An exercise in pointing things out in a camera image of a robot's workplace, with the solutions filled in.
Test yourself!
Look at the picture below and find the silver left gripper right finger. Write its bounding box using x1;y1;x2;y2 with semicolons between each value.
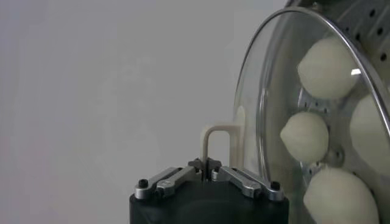
207;158;285;202

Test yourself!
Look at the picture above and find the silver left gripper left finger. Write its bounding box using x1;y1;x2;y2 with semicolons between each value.
133;158;204;200

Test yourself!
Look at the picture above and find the white steamed baozi bun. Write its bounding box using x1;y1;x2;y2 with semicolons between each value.
303;166;380;224
297;37;360;100
279;111;330;164
349;94;390;176

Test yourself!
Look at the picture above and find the round glass pot lid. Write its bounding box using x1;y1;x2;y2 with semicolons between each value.
200;6;390;224

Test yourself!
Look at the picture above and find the stainless steel steamer basket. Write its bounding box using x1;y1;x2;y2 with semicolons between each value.
285;0;390;224

